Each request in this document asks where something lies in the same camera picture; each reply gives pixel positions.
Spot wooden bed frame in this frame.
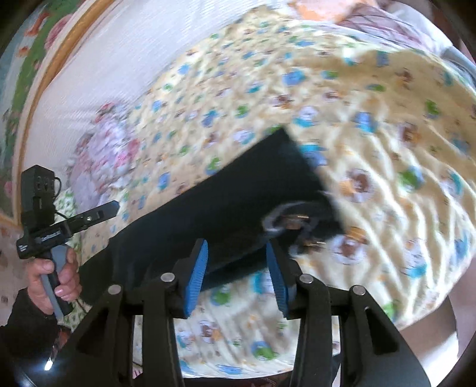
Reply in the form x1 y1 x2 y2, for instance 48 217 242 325
11 0 116 224

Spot floral pillow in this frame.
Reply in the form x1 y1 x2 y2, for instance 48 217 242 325
69 102 144 202

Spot pink orange bedding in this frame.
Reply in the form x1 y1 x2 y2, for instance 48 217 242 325
286 0 452 56

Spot black pants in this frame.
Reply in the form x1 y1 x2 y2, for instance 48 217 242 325
76 127 345 309

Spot yellow cartoon printed blanket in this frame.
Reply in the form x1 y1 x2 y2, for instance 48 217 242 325
59 7 476 380

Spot white mosquito net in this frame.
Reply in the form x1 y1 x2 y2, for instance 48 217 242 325
26 0 298 175

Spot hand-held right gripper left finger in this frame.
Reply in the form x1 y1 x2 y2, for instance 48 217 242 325
61 238 209 387

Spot person's left forearm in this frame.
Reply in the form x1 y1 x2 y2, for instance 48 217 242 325
0 288 69 387

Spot person's left hand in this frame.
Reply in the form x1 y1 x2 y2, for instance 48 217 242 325
27 249 82 316

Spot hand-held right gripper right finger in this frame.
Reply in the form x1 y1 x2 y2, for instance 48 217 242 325
265 240 434 387

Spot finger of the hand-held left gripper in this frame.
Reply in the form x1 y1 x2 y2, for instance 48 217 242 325
67 200 120 236

